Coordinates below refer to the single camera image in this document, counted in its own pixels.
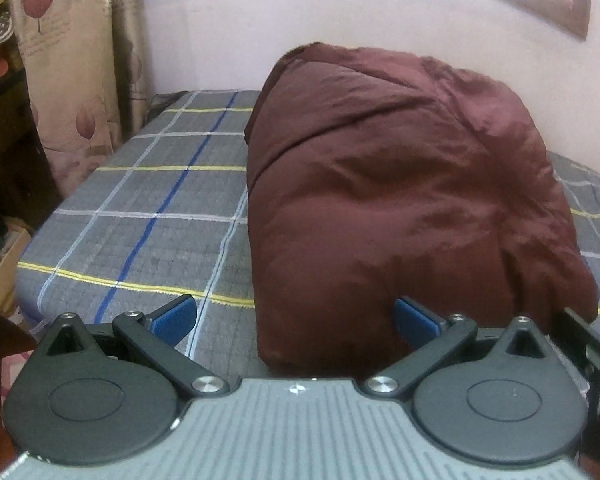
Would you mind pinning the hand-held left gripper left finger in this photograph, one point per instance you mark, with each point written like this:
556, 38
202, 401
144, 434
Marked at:
172, 321

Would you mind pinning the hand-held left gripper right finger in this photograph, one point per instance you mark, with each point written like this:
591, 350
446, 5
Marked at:
416, 322

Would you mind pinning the brown padded jacket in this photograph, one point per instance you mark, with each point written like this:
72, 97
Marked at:
390, 185

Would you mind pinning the grey plaid bed sheet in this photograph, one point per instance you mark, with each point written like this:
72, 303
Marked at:
155, 240

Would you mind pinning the cardboard box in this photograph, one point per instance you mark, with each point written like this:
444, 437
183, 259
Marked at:
0, 270

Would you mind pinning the dark shelf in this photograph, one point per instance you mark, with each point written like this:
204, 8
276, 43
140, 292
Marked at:
5, 150

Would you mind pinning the beige floral curtain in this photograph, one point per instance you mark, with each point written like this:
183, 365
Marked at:
80, 85

